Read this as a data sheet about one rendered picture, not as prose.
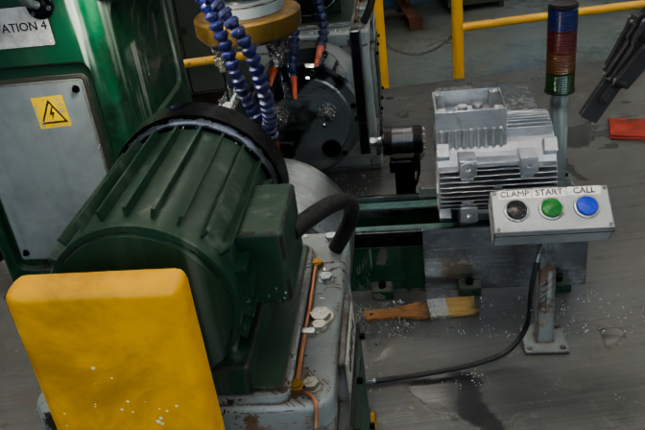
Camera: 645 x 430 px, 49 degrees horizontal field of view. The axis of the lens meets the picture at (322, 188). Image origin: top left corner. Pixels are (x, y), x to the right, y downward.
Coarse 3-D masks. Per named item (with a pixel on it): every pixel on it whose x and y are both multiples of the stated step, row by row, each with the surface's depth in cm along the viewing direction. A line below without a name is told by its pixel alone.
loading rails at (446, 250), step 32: (384, 224) 141; (416, 224) 133; (448, 224) 132; (480, 224) 131; (384, 256) 133; (416, 256) 132; (448, 256) 130; (480, 256) 130; (512, 256) 129; (576, 256) 128; (352, 288) 137; (384, 288) 133; (448, 288) 134; (480, 288) 130
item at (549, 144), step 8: (552, 136) 120; (440, 144) 122; (448, 144) 122; (544, 144) 119; (552, 144) 119; (440, 152) 122; (448, 152) 121; (544, 152) 120; (552, 152) 120; (440, 160) 123; (440, 208) 128; (440, 216) 127; (448, 216) 127
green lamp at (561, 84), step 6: (546, 72) 151; (546, 78) 151; (552, 78) 150; (558, 78) 149; (564, 78) 149; (570, 78) 149; (546, 84) 152; (552, 84) 150; (558, 84) 150; (564, 84) 149; (570, 84) 150; (546, 90) 153; (552, 90) 151; (558, 90) 150; (564, 90) 150; (570, 90) 150
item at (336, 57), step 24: (312, 48) 155; (336, 48) 159; (312, 72) 146; (336, 72) 147; (288, 96) 149; (312, 96) 148; (336, 96) 148; (288, 120) 152; (312, 120) 151; (336, 120) 151; (288, 144) 154; (312, 144) 154; (336, 144) 153
